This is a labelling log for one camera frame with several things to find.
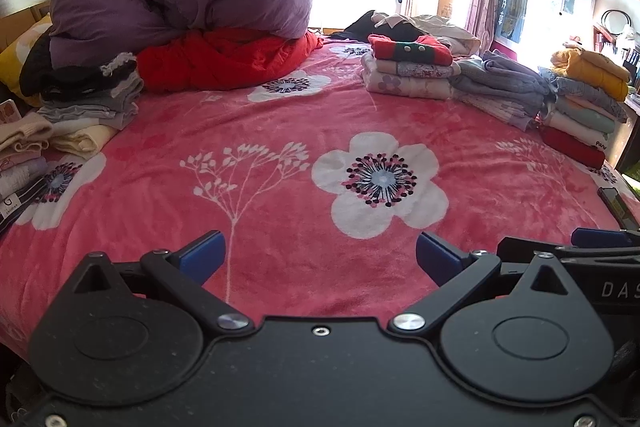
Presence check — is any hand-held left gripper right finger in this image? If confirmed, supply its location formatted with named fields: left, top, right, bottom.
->
left=388, top=231, right=576, bottom=335

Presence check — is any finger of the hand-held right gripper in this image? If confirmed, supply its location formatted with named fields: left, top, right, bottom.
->
left=552, top=228, right=640, bottom=259

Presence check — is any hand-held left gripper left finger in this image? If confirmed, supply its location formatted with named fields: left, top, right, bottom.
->
left=65, top=230, right=254, bottom=337

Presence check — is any red folded garment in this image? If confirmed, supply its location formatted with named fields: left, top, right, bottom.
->
left=540, top=127, right=607, bottom=169

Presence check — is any mint green folded garment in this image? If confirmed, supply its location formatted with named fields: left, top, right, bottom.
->
left=554, top=97, right=618, bottom=134

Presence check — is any light blue denim garment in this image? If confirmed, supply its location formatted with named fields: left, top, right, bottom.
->
left=539, top=67, right=628, bottom=124

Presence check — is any white striped folded garment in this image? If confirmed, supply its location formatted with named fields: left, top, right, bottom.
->
left=452, top=92, right=543, bottom=131

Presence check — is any cream folded garment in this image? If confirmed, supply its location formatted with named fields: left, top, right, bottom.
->
left=50, top=124, right=119, bottom=158

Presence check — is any yellow folded garment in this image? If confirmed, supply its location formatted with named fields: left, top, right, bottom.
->
left=550, top=48, right=632, bottom=102

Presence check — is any pink floral blanket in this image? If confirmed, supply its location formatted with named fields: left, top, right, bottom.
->
left=0, top=34, right=633, bottom=358

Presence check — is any white purple-flower folded garment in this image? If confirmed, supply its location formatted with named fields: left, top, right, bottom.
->
left=361, top=54, right=453, bottom=100

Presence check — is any bookshelf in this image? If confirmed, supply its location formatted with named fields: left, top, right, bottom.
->
left=592, top=22, right=640, bottom=108

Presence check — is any grey-blue folded garment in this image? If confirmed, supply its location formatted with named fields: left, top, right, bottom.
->
left=450, top=49, right=558, bottom=110

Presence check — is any dark striped garment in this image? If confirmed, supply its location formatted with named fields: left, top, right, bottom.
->
left=0, top=177, right=62, bottom=235

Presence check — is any grey floral folded garment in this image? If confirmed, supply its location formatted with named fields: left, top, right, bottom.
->
left=374, top=58, right=462, bottom=79

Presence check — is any red duvet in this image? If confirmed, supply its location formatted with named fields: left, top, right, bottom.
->
left=136, top=27, right=325, bottom=94

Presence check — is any light purple folded garment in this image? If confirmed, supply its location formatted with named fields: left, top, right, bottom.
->
left=0, top=149, right=48, bottom=188

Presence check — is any red green sweater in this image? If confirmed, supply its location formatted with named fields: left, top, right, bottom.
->
left=367, top=34, right=453, bottom=62

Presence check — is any beige knit garment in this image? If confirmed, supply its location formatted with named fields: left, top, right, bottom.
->
left=0, top=111, right=54, bottom=152

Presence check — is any beige crumpled garment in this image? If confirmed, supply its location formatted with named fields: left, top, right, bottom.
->
left=372, top=12, right=481, bottom=55

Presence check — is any black folded garment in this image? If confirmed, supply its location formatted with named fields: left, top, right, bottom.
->
left=19, top=32, right=138, bottom=98

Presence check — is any orange printed packet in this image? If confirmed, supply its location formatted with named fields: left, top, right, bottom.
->
left=0, top=99, right=23, bottom=125

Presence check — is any yellow pillow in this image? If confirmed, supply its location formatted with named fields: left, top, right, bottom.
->
left=0, top=14, right=53, bottom=108

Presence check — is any black ring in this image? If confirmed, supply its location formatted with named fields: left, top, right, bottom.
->
left=601, top=9, right=635, bottom=38

